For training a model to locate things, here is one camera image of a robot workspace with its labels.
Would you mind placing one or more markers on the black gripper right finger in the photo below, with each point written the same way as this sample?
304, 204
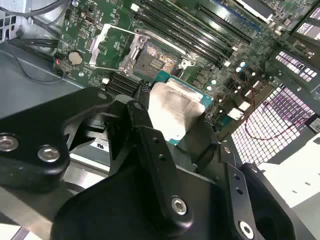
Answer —
240, 190

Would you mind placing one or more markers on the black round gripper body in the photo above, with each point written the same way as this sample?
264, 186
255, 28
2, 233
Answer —
112, 212

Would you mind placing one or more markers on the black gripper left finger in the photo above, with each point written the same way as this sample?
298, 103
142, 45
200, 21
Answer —
30, 130

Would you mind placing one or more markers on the silver CPU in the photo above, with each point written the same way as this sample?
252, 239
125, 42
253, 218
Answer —
175, 107

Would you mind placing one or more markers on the metal socket cover frame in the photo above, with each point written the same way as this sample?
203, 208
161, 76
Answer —
96, 46

